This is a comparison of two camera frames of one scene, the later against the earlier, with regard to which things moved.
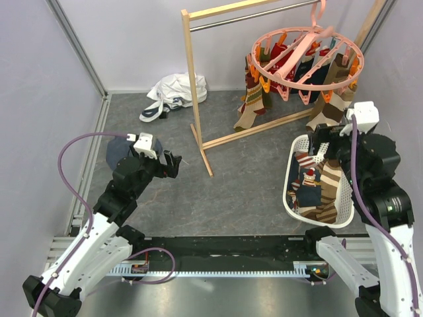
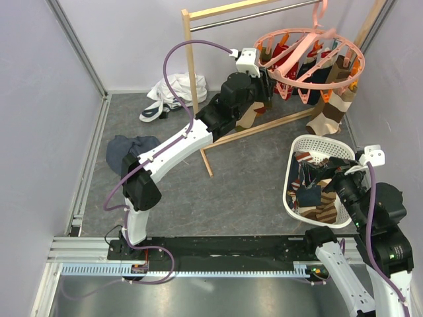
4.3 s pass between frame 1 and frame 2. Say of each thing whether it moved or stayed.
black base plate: stayed
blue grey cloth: stayed
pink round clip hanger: stayed
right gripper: moved
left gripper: moved
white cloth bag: stayed
